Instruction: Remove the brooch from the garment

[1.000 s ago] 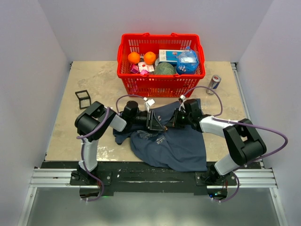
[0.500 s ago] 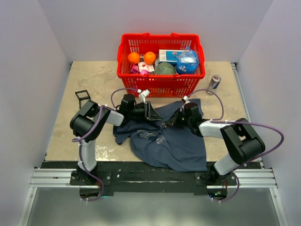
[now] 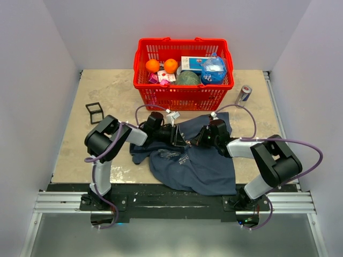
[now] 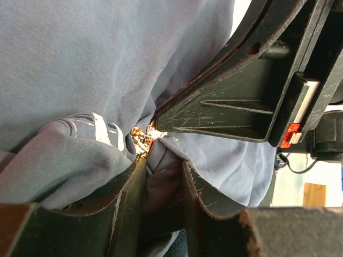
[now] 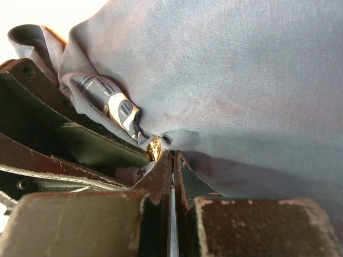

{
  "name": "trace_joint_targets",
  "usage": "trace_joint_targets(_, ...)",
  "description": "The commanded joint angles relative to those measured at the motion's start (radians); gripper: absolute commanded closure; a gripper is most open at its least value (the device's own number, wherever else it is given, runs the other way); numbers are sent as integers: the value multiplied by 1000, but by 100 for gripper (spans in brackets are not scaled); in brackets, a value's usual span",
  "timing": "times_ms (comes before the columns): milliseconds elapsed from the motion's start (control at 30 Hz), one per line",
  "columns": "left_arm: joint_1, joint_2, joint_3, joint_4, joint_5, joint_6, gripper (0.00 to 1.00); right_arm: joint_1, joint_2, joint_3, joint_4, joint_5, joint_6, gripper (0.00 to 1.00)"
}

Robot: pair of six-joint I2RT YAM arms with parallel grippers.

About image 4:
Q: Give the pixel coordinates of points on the navy blue printed t-shirt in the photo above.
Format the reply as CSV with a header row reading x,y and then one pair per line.
x,y
77,76

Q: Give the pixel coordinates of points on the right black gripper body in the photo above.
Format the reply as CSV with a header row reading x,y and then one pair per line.
x,y
302,124

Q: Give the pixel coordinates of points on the small gold brooch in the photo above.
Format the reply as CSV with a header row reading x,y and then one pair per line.
x,y
143,140

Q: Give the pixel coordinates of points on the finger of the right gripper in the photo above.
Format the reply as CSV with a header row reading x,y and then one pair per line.
x,y
228,101
272,24

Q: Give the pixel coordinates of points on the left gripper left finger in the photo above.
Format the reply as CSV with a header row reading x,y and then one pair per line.
x,y
106,223

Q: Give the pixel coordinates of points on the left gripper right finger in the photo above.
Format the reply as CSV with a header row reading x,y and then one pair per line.
x,y
216,225

